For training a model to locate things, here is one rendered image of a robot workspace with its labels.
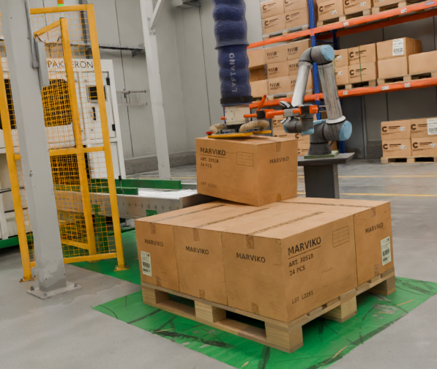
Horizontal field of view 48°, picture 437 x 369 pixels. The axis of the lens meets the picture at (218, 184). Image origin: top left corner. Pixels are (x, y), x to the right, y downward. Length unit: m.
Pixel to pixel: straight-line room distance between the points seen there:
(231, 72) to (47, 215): 1.65
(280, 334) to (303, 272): 0.30
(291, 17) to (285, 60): 0.93
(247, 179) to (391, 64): 7.74
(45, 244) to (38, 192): 0.38
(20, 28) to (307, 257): 2.48
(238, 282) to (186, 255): 0.41
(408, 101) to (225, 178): 8.90
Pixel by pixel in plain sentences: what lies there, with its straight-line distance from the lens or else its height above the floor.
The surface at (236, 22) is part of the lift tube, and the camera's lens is 3.42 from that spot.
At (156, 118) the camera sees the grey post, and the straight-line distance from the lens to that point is 6.87.
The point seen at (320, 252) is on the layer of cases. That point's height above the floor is 0.41.
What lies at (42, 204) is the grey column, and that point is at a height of 0.65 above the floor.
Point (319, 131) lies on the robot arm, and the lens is 3.99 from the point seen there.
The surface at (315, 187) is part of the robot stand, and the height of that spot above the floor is 0.52.
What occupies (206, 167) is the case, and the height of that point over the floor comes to 0.80.
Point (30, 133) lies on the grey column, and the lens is 3.69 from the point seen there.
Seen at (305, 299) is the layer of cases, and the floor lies 0.21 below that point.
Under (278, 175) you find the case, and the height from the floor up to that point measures 0.72.
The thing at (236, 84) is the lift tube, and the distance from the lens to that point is 3.37.
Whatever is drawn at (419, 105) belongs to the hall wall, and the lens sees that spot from 11.82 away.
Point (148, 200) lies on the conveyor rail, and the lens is 3.80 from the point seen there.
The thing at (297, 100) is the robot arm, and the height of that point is 1.21.
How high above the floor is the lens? 1.06
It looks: 6 degrees down
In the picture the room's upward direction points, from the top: 6 degrees counter-clockwise
